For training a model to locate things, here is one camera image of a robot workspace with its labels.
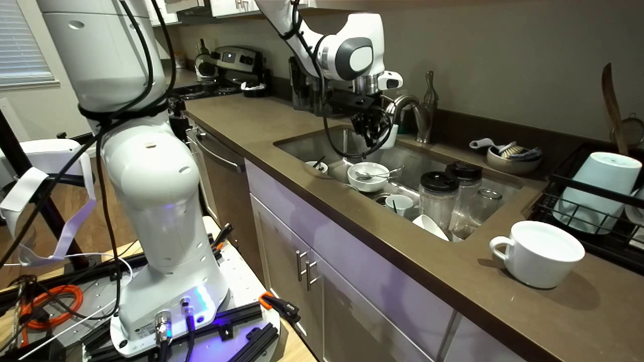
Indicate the black tumbler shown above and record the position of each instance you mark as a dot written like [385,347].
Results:
[299,86]

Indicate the stainless steel sink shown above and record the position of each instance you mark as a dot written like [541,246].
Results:
[314,144]

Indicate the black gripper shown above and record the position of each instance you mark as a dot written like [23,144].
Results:
[375,113]

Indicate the pale blue plastic cup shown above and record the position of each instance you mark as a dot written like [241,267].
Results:
[605,172]

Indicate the white flat ribbon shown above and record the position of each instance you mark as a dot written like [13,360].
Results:
[17,193]

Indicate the chrome faucet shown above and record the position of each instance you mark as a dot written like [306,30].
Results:
[419,124]

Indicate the small white cup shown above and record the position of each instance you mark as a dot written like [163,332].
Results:
[399,203]

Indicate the white dish brush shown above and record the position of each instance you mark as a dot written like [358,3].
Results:
[479,144]

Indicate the clear wine glass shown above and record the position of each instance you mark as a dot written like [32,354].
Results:
[465,228]

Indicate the blue sponge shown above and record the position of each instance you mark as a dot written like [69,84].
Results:
[530,153]

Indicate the black dish rack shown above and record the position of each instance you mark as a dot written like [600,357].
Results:
[614,247]

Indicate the wide white bowl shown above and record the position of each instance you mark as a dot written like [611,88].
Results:
[367,185]

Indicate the white window blind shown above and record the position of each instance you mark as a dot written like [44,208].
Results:
[23,41]

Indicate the metal spoon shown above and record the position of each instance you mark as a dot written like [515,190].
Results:
[375,174]

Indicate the black aluminium frame rails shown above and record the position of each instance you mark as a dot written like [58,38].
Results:
[235,314]

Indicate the white wall cabinets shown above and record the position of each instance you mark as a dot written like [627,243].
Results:
[229,7]

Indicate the black silver coffee maker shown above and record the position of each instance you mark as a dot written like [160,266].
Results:
[235,60]

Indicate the white oval plate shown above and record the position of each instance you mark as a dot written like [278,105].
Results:
[317,168]

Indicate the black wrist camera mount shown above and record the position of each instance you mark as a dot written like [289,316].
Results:
[345,103]

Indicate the clear glass bottle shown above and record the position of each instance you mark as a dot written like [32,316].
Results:
[430,100]

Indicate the beige brush holder bowl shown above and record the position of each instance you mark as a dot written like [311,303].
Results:
[515,165]

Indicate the wooden spatula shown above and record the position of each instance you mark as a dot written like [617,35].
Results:
[608,92]

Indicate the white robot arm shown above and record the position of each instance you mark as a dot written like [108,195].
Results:
[161,188]

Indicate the grey counter base cabinets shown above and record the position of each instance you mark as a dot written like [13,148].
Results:
[375,294]

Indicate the steel dishwasher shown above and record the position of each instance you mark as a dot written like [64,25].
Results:
[222,193]

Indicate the small clear glass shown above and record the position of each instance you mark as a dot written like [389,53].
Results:
[491,200]

